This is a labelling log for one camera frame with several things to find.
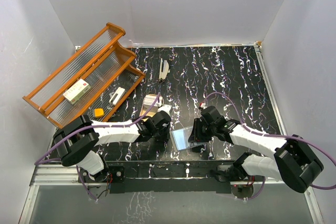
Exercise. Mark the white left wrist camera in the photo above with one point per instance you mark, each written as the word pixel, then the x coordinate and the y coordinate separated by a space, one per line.
pixel 166 108

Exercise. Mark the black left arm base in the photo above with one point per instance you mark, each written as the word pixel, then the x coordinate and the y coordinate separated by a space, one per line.
pixel 109 176

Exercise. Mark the orange wooden rack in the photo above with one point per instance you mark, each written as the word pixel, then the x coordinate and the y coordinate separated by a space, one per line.
pixel 103 63

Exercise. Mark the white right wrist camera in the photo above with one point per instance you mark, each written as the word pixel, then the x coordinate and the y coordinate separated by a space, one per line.
pixel 202 105

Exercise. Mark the orange yellow small object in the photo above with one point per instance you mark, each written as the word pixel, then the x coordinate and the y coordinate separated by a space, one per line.
pixel 98 113

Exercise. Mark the white stapler on table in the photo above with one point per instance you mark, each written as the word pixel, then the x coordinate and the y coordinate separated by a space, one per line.
pixel 164 70

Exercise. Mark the white box on rack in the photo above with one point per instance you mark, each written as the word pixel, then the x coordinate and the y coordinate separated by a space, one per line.
pixel 76 91

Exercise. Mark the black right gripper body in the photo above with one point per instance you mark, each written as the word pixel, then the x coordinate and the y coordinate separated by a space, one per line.
pixel 203 132

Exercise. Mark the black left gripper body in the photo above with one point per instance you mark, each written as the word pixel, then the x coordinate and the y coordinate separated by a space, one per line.
pixel 161 135

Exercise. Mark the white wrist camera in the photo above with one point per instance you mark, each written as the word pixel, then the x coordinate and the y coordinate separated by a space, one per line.
pixel 202 105
pixel 166 108

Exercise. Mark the black right arm base motor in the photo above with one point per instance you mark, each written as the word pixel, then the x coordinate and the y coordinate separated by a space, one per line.
pixel 232 173

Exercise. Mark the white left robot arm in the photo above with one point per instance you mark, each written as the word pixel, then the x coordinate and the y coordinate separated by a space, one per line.
pixel 75 142

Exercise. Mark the white stapler near rack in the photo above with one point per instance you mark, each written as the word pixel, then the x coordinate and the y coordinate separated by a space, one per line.
pixel 117 95

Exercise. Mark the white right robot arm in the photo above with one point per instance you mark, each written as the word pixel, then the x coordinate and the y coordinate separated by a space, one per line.
pixel 281 158

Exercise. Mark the beige oval plastic tray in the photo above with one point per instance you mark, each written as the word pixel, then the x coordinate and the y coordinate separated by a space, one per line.
pixel 151 110

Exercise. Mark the aluminium frame rail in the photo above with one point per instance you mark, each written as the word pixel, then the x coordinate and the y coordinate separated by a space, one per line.
pixel 54 175

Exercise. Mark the stack of white cards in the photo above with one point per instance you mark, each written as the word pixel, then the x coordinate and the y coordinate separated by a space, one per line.
pixel 150 98

